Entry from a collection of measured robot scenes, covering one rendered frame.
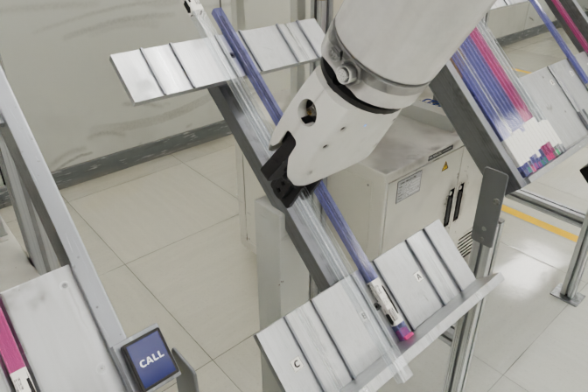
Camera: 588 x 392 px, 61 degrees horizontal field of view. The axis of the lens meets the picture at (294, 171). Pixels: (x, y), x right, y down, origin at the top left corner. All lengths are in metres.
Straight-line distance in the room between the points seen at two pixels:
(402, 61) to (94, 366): 0.43
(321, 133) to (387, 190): 0.89
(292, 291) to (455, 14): 0.57
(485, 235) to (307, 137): 0.73
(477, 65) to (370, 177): 0.37
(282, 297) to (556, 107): 0.81
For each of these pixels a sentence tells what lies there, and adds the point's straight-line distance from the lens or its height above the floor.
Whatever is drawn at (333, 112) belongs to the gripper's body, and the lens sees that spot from 0.36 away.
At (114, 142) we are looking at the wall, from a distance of 2.65.
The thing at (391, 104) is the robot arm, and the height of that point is 1.07.
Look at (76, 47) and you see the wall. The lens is 2.47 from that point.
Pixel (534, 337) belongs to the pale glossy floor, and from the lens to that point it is 1.81.
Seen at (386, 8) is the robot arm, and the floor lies 1.14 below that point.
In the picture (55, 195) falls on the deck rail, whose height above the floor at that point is 0.91.
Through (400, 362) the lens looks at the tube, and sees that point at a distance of 0.50.
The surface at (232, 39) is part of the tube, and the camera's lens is 0.71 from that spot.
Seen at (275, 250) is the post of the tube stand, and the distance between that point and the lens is 0.74.
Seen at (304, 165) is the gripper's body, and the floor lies 1.01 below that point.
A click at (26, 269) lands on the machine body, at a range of 1.03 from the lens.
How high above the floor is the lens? 1.19
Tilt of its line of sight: 28 degrees down
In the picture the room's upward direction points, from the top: straight up
